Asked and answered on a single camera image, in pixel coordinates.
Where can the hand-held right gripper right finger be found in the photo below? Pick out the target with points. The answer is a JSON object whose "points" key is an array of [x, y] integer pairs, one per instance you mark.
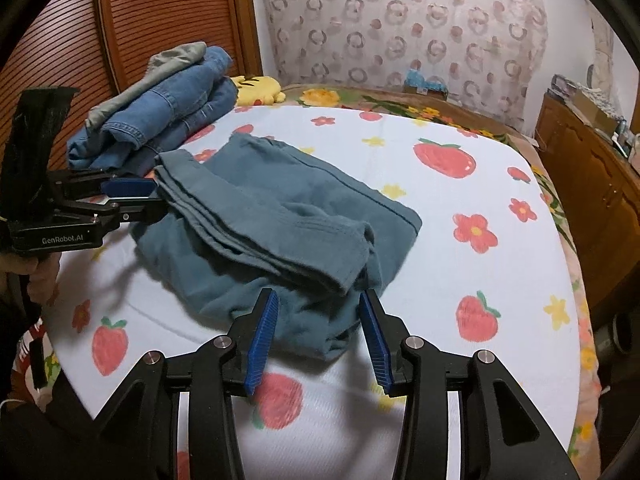
{"points": [[375, 340]]}

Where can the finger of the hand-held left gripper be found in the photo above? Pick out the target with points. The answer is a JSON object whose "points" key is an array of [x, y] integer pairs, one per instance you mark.
{"points": [[142, 210], [130, 186]]}

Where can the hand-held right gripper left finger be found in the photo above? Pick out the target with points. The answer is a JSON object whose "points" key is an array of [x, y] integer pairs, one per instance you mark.
{"points": [[262, 340]]}

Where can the teal pants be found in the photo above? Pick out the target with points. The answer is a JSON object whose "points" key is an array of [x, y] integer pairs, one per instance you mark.
{"points": [[300, 200]]}

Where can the person's left hand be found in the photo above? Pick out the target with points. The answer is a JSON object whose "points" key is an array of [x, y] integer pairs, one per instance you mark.
{"points": [[45, 277]]}

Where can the folded blue denim jeans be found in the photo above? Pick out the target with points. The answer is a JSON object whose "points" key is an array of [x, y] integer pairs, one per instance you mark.
{"points": [[165, 105]]}

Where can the folded grey garment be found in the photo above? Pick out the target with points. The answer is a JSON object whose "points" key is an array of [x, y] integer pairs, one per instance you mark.
{"points": [[165, 62]]}

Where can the red printed cloth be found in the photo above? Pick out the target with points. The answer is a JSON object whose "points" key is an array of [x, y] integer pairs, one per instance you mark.
{"points": [[27, 360]]}

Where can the strawberry printed bed sheet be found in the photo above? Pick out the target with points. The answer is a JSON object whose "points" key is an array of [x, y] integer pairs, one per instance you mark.
{"points": [[500, 285]]}

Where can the yellow plush toy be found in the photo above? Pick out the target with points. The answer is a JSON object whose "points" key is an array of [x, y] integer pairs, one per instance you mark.
{"points": [[257, 91]]}

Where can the wooden louvred wardrobe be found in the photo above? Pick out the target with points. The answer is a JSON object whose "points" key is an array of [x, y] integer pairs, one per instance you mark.
{"points": [[60, 35]]}

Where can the floral blanket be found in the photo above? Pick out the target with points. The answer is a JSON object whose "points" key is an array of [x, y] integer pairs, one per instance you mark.
{"points": [[340, 95]]}

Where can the grey trash bin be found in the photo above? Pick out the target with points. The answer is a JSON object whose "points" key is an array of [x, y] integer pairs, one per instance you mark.
{"points": [[617, 332]]}

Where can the cardboard box with teal contents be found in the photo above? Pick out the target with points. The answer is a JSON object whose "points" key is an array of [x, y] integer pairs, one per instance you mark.
{"points": [[425, 84]]}

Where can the wooden sideboard cabinet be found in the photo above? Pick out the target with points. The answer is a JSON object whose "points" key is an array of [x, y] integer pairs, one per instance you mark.
{"points": [[590, 185]]}

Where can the circle patterned sheer curtain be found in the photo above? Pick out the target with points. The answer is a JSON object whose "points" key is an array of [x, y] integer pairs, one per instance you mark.
{"points": [[400, 20]]}

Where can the colourful small bag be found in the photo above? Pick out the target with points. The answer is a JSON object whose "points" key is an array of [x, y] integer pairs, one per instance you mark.
{"points": [[565, 86]]}

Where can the open cardboard box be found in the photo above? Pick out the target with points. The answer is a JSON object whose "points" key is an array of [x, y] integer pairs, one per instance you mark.
{"points": [[600, 110]]}

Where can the tied beige curtain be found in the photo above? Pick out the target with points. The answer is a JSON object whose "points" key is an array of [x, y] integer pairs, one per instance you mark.
{"points": [[605, 55]]}

